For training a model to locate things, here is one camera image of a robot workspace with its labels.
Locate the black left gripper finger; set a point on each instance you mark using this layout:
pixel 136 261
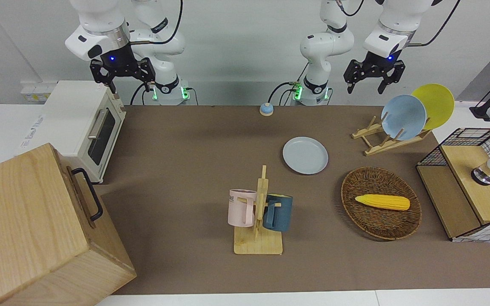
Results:
pixel 349 74
pixel 396 75

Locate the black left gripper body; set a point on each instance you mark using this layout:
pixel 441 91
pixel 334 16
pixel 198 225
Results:
pixel 377 64

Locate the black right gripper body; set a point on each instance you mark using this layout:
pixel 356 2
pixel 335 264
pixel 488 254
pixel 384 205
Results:
pixel 119 63

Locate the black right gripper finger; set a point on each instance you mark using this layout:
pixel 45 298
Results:
pixel 148 71
pixel 100 73

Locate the gray round plate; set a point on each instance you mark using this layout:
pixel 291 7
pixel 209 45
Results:
pixel 305 155

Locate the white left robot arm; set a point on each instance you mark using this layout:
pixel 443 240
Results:
pixel 326 42

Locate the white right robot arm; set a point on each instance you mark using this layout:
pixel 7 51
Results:
pixel 100 21

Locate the light blue plate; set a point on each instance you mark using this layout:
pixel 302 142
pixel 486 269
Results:
pixel 403 117

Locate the yellow plate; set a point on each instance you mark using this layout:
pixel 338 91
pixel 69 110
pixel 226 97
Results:
pixel 438 102

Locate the wooden plate rack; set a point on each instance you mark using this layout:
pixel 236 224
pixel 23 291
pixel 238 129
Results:
pixel 383 144

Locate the white toaster oven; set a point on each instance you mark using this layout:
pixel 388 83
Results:
pixel 68 119

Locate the small blue bell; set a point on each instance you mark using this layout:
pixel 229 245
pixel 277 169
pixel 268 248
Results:
pixel 266 109

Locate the brown table mat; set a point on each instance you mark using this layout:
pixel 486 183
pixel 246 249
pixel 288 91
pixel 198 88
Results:
pixel 185 170

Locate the yellow corn cob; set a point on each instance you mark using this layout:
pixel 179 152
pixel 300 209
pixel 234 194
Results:
pixel 383 202

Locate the brown wicker basket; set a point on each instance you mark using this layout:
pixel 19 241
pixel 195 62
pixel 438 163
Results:
pixel 377 225

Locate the dark blue mug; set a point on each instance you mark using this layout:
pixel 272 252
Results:
pixel 281 214

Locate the pink mug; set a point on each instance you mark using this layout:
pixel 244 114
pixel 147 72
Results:
pixel 238 210

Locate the wooden box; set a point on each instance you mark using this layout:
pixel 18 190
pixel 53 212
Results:
pixel 24 229

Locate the wooden mug stand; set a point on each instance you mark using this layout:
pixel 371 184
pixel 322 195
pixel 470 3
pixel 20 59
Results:
pixel 257 244

